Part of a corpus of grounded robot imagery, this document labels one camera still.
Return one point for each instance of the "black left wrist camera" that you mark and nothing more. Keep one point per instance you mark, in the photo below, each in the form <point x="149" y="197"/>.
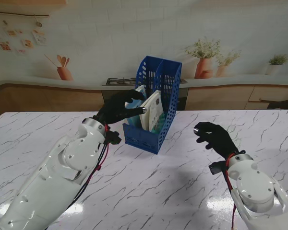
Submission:
<point x="114" y="139"/>

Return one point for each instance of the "light blue paperback book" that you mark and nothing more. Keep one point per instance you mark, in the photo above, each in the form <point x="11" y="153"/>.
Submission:
<point x="134" y="112"/>

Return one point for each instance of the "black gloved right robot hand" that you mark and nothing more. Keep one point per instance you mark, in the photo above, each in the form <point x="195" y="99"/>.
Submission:
<point x="216" y="139"/>

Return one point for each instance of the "blue perforated plastic file holder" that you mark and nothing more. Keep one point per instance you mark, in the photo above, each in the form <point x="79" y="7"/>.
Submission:
<point x="170" y="79"/>

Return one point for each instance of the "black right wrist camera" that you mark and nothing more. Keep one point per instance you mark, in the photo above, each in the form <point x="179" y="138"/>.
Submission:
<point x="216" y="169"/>

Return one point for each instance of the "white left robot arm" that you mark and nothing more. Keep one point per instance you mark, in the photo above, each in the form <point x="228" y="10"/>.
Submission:
<point x="62" y="175"/>

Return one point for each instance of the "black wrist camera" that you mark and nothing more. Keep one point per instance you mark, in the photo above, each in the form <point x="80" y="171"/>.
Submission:
<point x="114" y="139"/>
<point x="216" y="169"/>

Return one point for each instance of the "white and teal book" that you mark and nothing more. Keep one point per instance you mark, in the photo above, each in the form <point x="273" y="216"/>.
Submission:
<point x="156" y="115"/>

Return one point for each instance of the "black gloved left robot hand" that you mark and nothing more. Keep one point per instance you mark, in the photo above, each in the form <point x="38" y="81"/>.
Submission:
<point x="120" y="107"/>

